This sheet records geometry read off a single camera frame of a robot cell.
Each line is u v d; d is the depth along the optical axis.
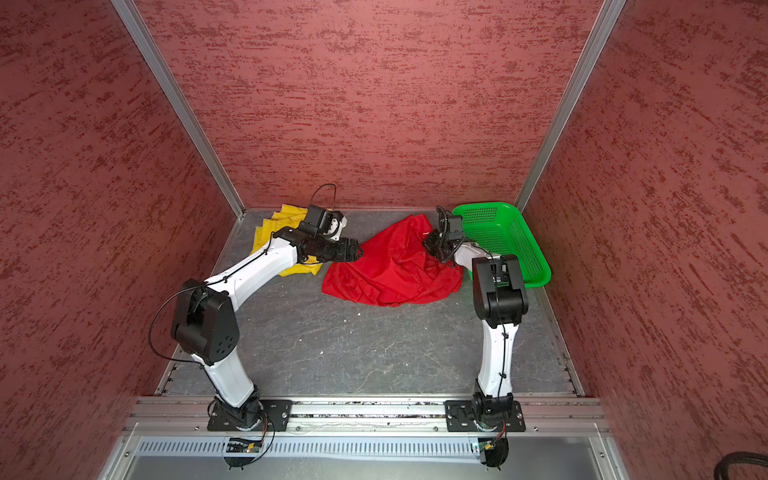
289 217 1.14
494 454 0.72
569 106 0.88
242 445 0.72
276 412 0.74
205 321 0.47
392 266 0.92
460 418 0.74
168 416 0.76
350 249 0.81
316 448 0.77
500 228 1.14
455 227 0.85
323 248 0.74
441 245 0.83
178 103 0.87
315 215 0.71
